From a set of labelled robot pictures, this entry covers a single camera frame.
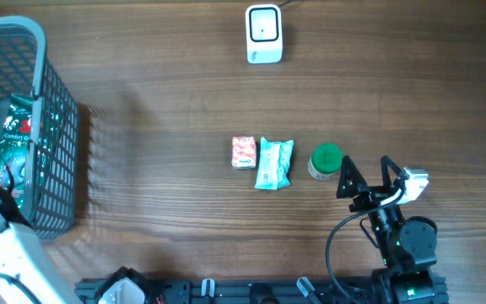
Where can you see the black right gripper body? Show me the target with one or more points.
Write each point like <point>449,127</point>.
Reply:
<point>374,195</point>

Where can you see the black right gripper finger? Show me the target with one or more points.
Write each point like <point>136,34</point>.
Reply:
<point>351,183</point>
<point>388,165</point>

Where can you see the green lid jar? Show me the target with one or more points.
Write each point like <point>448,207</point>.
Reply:
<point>325,161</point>

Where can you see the teal tissue packet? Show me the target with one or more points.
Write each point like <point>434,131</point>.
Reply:
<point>274,164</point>

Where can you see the orange red snack packet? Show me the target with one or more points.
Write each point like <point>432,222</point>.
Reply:
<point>244,153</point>

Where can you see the green sponge package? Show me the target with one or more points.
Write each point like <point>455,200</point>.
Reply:
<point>14,146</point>

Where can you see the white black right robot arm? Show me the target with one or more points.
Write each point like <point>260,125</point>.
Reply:
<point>407,245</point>

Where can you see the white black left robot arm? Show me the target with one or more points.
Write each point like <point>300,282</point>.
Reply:
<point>27,275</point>

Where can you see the white barcode scanner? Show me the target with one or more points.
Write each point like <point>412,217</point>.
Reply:
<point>264,34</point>

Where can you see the grey plastic mesh basket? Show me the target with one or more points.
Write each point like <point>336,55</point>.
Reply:
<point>50,170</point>

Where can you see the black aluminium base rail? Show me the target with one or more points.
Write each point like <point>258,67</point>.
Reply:
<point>277,291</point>

